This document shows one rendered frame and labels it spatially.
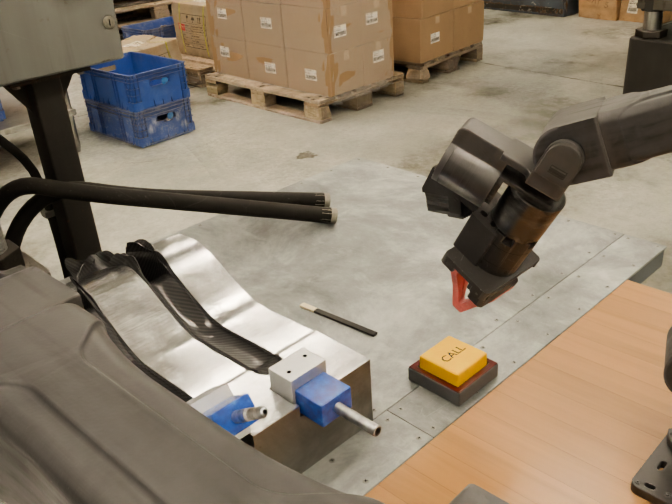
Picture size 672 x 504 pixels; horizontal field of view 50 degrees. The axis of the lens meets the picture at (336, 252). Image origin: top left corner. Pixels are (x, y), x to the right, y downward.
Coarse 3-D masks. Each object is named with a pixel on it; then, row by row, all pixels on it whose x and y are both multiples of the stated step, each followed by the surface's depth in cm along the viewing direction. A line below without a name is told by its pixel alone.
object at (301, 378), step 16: (304, 352) 78; (272, 368) 76; (288, 368) 76; (304, 368) 76; (320, 368) 77; (272, 384) 77; (288, 384) 74; (304, 384) 75; (320, 384) 75; (336, 384) 75; (288, 400) 76; (304, 400) 74; (320, 400) 73; (336, 400) 74; (320, 416) 73; (336, 416) 74; (352, 416) 72; (368, 432) 71
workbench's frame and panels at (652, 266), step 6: (654, 258) 116; (660, 258) 118; (648, 264) 115; (654, 264) 117; (660, 264) 119; (642, 270) 114; (648, 270) 116; (654, 270) 118; (636, 276) 113; (642, 276) 115; (648, 276) 117; (636, 282) 114
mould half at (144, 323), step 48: (192, 240) 100; (96, 288) 90; (144, 288) 92; (192, 288) 94; (240, 288) 96; (144, 336) 87; (288, 336) 86; (192, 384) 80; (240, 384) 78; (288, 432) 75; (336, 432) 81
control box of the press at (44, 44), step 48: (0, 0) 124; (48, 0) 130; (96, 0) 136; (0, 48) 126; (48, 48) 132; (96, 48) 138; (48, 96) 140; (0, 144) 143; (48, 144) 143; (96, 240) 156
